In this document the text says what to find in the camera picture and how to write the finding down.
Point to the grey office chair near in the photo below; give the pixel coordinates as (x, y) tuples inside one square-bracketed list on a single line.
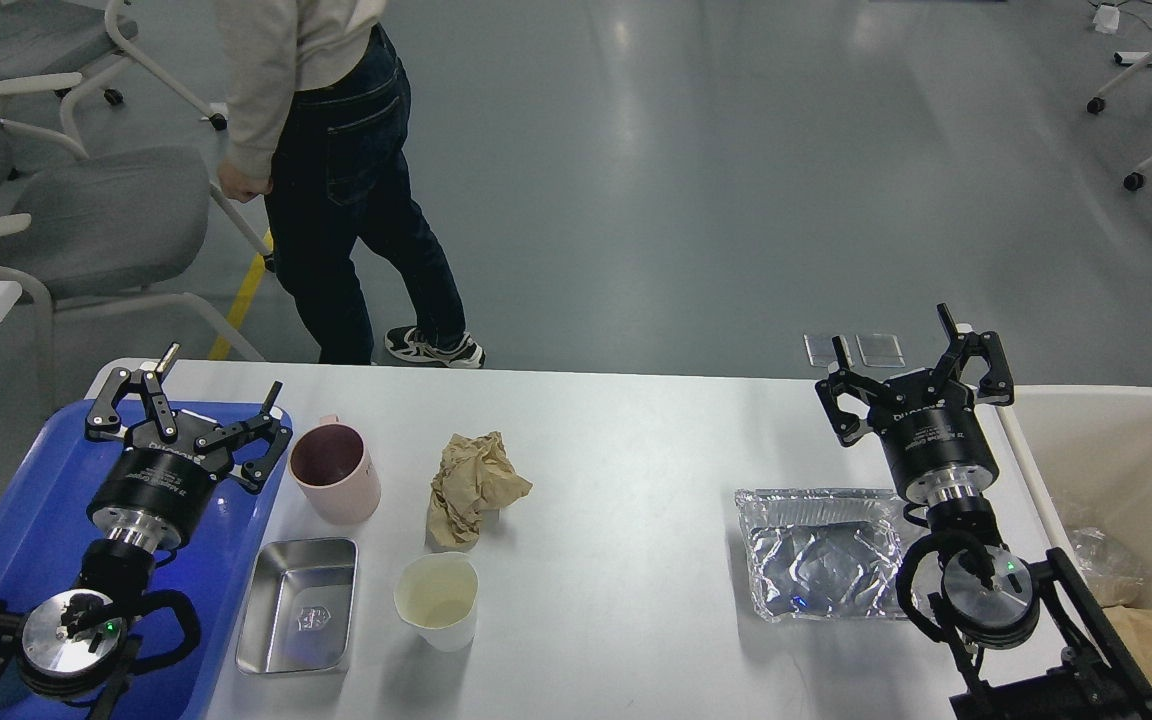
[(94, 236)]

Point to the grey office chair far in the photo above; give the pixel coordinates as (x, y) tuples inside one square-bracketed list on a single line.
[(53, 38)]

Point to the crumpled brown paper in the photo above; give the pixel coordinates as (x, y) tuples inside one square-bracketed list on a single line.
[(475, 476)]

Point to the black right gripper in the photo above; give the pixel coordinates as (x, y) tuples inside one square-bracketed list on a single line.
[(931, 440)]

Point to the white plastic bin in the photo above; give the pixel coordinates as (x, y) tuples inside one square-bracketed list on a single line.
[(1086, 455)]

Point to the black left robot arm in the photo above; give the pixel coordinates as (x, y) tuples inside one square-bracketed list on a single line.
[(124, 541)]

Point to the stainless steel rectangular tray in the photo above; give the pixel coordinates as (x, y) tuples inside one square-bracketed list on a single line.
[(298, 613)]

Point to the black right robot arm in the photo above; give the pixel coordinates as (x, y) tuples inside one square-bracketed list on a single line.
[(960, 584)]

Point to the grey office chair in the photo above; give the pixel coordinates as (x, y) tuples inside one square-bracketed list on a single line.
[(94, 236), (53, 38)]

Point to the floor outlet cover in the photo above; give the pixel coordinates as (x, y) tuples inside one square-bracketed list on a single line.
[(824, 349), (880, 350)]

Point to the floor outlet cover left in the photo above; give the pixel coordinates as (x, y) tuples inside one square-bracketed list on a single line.
[(824, 349)]

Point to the blue plastic tray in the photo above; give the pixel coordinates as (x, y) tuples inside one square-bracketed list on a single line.
[(44, 530)]

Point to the aluminium foil container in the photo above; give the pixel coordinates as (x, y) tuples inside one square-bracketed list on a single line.
[(824, 553)]

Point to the clear plastic bag in bin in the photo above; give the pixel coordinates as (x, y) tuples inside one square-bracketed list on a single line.
[(1115, 575)]

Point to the white paper cup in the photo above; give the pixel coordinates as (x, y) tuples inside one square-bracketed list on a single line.
[(437, 596)]

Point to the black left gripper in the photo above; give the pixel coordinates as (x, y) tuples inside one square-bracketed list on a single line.
[(161, 480)]

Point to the person in grey sweater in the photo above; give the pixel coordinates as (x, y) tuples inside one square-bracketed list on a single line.
[(319, 109)]

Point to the floor outlet cover right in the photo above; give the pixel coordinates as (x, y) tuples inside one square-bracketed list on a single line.
[(880, 350)]

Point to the pink mug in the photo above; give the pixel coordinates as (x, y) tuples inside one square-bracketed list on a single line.
[(333, 466)]

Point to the white power adapter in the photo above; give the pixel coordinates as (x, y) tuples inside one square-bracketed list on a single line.
[(1106, 18)]

